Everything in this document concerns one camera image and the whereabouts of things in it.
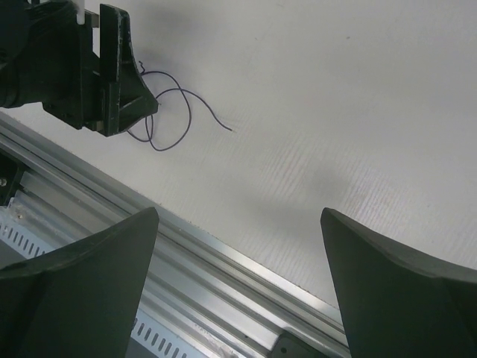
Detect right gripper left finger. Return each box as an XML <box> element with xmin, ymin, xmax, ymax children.
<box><xmin>0</xmin><ymin>207</ymin><xmax>160</xmax><ymax>358</ymax></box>

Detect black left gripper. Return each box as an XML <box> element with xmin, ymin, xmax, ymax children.
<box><xmin>1</xmin><ymin>1</ymin><xmax>158</xmax><ymax>136</ymax></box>

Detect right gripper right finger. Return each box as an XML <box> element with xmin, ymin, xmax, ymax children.
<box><xmin>320</xmin><ymin>208</ymin><xmax>476</xmax><ymax>357</ymax></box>

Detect slotted white cable duct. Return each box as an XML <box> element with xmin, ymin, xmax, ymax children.
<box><xmin>0</xmin><ymin>218</ymin><xmax>195</xmax><ymax>358</ymax></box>

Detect aluminium mounting rail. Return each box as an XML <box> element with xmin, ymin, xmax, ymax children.
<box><xmin>1</xmin><ymin>115</ymin><xmax>347</xmax><ymax>357</ymax></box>

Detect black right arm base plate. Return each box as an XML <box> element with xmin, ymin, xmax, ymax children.
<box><xmin>266</xmin><ymin>328</ymin><xmax>351</xmax><ymax>358</ymax></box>

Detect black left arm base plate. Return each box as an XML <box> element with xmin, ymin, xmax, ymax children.
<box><xmin>0</xmin><ymin>151</ymin><xmax>24</xmax><ymax>207</ymax></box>

